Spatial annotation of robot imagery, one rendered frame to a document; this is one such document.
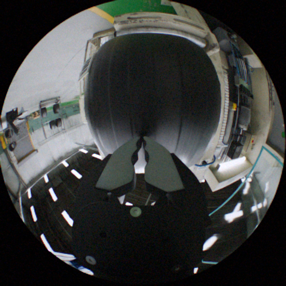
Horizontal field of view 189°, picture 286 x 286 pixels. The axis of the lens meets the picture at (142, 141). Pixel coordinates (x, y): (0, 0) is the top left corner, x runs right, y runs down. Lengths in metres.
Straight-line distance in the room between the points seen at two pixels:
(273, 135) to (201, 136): 0.46
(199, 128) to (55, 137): 11.28
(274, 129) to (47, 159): 12.01
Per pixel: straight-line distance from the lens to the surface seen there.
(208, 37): 0.46
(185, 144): 0.15
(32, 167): 11.73
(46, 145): 11.20
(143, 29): 0.38
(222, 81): 0.52
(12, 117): 0.83
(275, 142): 0.55
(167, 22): 0.41
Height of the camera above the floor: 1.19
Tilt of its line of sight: 25 degrees up
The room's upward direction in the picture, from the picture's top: 177 degrees clockwise
